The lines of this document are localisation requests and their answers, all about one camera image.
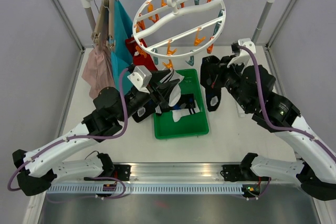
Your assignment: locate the red christmas sock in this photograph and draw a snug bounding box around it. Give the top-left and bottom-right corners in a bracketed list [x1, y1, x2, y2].
[133, 51, 157, 71]
[125, 37, 139, 56]

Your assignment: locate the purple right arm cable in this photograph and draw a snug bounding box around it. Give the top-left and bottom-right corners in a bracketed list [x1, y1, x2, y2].
[236, 45, 336, 164]

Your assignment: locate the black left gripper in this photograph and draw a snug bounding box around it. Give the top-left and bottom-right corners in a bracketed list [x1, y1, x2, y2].
[117, 69, 181, 122]

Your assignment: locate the orange clothes peg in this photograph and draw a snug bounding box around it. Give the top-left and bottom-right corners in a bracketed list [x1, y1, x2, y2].
[135, 46, 147, 58]

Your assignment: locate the teal hanging garment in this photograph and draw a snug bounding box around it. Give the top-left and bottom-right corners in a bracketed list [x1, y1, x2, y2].
[111, 0, 133, 90]

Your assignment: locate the black sock with blue pattern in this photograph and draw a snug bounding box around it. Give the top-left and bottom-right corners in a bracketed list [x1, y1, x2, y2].
[132, 102, 162, 123]

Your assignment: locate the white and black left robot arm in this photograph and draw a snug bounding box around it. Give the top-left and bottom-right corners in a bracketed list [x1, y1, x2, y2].
[7, 65, 183, 196]

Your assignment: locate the pink hanging garment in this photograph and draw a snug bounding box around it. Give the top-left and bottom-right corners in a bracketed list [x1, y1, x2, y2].
[82, 45, 115, 99]

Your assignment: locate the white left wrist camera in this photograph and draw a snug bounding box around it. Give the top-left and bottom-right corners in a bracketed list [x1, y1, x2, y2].
[127, 66, 152, 93]

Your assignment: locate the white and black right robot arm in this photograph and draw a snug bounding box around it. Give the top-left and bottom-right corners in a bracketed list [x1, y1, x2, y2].
[200, 56, 335, 201]

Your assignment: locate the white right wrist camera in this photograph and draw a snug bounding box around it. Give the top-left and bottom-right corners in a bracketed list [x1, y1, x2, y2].
[227, 38, 256, 67]

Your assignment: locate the beige clothes hanger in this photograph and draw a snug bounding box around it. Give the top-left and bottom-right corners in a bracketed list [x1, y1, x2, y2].
[91, 0, 116, 51]

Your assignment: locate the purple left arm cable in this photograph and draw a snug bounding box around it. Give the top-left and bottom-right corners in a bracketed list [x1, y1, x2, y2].
[7, 67, 131, 192]

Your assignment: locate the aluminium mounting rail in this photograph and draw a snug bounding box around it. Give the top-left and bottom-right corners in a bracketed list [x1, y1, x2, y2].
[52, 162, 322, 183]

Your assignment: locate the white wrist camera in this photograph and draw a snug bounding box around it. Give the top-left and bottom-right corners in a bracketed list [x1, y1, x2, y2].
[127, 66, 152, 93]
[227, 38, 256, 67]

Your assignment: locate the orange peg on crossbar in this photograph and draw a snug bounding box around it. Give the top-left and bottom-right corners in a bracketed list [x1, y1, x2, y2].
[194, 27, 206, 46]

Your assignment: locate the teal clothes peg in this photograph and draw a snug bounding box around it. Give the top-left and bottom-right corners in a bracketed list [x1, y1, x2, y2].
[152, 48, 159, 66]

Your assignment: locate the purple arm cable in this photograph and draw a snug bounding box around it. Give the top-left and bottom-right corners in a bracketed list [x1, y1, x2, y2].
[7, 67, 131, 192]
[236, 45, 336, 164]

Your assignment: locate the white round clip hanger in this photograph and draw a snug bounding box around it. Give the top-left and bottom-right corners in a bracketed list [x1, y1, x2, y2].
[132, 0, 226, 58]

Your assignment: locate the white sock with black stripes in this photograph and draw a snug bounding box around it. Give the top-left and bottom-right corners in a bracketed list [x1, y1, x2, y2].
[160, 69, 184, 107]

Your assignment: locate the green plastic tray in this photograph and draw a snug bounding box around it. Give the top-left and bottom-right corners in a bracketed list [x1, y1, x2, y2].
[153, 69, 209, 140]

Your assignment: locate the white slotted cable duct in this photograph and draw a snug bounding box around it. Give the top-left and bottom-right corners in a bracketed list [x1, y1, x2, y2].
[47, 183, 243, 195]

